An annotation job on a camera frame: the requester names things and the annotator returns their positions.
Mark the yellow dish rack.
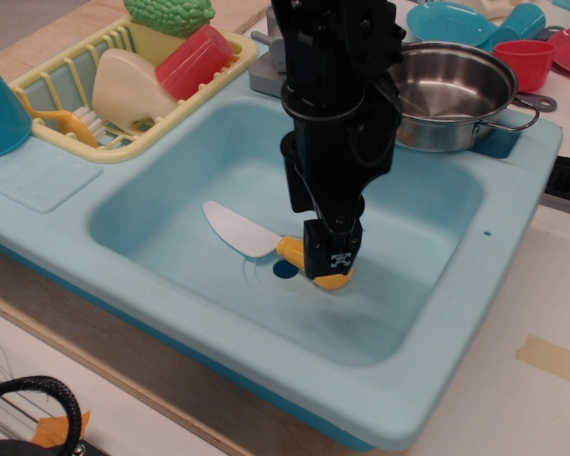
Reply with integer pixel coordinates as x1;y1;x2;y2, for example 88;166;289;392
9;16;258;163

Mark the beige masking tape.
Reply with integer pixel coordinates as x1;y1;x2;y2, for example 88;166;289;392
516;334;570;383

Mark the white knife yellow handle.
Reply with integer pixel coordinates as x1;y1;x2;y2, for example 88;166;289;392
202;199;354;291

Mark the orange tape piece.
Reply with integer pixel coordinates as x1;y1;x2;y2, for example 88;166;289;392
30;416;69;448

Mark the teal plastic cup right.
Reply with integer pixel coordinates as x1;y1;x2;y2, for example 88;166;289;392
491;3;546;47

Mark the light blue toy sink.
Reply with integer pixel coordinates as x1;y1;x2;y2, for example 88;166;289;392
0;75;562;449

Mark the red plastic cup right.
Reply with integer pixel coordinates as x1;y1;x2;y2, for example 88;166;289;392
493;40;555;92

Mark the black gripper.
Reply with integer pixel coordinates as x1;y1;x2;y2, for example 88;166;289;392
279;80;403;280

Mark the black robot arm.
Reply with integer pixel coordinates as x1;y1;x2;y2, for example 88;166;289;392
272;1;406;281

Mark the teal plastic plate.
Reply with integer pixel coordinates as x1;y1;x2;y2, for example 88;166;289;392
407;2;497;47

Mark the cream plastic jug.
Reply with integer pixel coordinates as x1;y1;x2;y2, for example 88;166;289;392
92;48;178;135

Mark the green toy vegetable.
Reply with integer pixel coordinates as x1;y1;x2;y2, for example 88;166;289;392
123;0;216;38

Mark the stainless steel pot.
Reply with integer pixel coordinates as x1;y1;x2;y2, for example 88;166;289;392
389;42;541;153

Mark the black braided cable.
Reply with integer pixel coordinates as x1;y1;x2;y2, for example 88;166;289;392
0;375;83;456

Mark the red plastic cup in rack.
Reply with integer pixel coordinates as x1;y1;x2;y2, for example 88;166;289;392
155;25;234;100

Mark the grey toy faucet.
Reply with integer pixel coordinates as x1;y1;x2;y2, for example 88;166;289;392
248;8;286;98

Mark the teal cup upside down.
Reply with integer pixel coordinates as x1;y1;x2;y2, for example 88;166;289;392
0;76;32;157

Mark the yellow dish brush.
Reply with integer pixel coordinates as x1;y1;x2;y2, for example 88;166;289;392
16;90;105;148

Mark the grey utensil handle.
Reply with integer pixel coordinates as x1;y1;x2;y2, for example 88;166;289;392
514;93;558;113

